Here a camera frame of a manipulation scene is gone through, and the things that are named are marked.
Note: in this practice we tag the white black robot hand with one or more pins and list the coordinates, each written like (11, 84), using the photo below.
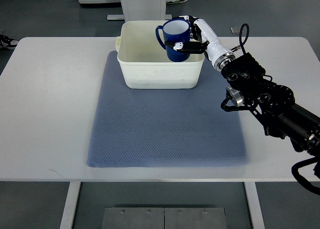
(204, 40)

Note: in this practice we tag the blue mug white inside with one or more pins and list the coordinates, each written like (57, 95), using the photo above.
(177, 31)

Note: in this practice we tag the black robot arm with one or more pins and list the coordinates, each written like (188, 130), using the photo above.
(273, 105)

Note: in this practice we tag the cream plastic box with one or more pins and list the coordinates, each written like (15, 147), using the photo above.
(145, 64)

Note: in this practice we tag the small grey floor plate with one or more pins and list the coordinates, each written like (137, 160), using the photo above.
(236, 30)

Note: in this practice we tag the blue textured mat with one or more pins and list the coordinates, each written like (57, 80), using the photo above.
(164, 127)

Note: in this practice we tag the white table right leg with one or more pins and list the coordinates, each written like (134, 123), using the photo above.
(254, 207)

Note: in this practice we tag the white table leg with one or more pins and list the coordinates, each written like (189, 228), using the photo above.
(70, 205)
(254, 207)

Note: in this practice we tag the black white sneaker left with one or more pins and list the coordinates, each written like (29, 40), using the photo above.
(7, 42)

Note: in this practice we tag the grey metal floor plate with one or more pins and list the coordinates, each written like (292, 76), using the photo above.
(164, 218)

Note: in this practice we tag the white table left leg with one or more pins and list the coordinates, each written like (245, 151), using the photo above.
(70, 205)

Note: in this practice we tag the white pedestal column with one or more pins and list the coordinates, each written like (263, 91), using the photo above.
(141, 10)

